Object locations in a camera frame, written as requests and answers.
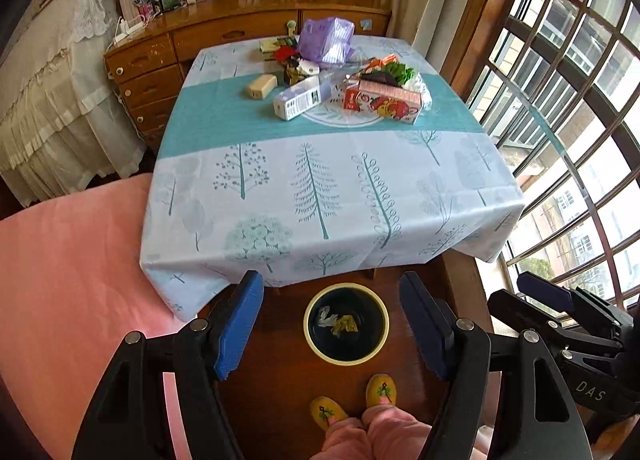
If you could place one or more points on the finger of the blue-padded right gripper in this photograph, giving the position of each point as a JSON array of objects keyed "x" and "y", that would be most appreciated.
[{"x": 556, "y": 298}]

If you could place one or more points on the green snack wrapper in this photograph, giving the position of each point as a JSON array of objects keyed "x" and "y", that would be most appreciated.
[{"x": 388, "y": 70}]

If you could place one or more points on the clear plastic wrapper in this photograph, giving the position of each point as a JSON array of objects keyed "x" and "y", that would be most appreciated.
[{"x": 334, "y": 75}]

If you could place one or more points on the cream lace furniture cover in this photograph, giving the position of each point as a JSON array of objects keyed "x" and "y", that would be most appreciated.
[{"x": 62, "y": 124}]

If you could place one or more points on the white power strip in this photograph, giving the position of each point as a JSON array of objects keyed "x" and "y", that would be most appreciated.
[{"x": 124, "y": 30}]

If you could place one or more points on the white blue carton box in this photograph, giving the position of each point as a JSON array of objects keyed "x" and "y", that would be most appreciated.
[{"x": 298, "y": 99}]

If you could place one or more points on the crumpled gold black wrapper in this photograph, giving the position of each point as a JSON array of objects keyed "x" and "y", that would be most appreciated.
[{"x": 296, "y": 70}]

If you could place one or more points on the right yellow slipper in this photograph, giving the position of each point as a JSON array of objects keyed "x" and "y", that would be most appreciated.
[{"x": 381, "y": 391}]

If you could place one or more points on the wooden drawer dresser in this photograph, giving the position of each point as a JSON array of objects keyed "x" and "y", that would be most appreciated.
[{"x": 149, "y": 70}]

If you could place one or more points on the beige cardboard box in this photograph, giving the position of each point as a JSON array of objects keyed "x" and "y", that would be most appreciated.
[{"x": 262, "y": 86}]

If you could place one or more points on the purple plastic wrapper bag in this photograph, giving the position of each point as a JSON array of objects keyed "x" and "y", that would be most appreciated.
[{"x": 327, "y": 41}]

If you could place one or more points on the pink bed blanket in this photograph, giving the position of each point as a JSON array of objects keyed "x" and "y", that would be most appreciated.
[{"x": 71, "y": 289}]

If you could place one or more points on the pink pyjama legs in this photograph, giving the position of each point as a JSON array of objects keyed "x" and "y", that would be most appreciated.
[{"x": 383, "y": 432}]

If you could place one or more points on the yellow-rimmed dark trash bin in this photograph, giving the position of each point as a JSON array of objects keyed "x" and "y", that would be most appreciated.
[{"x": 346, "y": 324}]

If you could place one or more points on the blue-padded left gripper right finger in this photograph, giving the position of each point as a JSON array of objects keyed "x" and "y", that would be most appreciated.
[{"x": 536, "y": 417}]

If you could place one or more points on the window with metal bars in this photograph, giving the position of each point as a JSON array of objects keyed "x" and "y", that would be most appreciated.
[{"x": 559, "y": 96}]

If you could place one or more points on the tree-print teal tablecloth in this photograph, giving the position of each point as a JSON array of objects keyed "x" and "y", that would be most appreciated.
[{"x": 235, "y": 188}]

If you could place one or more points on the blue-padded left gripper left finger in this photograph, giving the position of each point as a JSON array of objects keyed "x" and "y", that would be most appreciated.
[{"x": 127, "y": 417}]

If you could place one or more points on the red fruit-print carton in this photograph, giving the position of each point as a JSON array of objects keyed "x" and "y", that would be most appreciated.
[{"x": 380, "y": 99}]

